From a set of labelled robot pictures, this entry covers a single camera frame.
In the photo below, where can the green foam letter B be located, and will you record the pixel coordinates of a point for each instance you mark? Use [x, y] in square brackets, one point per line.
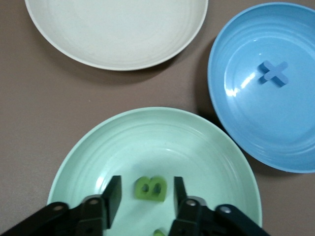
[150, 197]

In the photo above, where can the blue foam letter X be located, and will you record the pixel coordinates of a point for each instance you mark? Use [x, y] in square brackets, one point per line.
[273, 73]

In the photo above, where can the green foam letter N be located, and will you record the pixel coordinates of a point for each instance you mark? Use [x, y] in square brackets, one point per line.
[159, 233]

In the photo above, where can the blue round plate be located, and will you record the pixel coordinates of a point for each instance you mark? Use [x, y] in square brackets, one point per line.
[270, 127]

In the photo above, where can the beige round plate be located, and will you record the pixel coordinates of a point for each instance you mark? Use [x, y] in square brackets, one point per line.
[115, 29]

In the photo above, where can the green round plate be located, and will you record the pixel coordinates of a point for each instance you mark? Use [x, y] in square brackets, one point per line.
[152, 152]

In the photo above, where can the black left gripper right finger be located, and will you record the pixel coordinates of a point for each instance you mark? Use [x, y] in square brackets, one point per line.
[194, 218]

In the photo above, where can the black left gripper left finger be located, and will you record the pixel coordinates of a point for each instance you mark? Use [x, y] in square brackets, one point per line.
[93, 216]

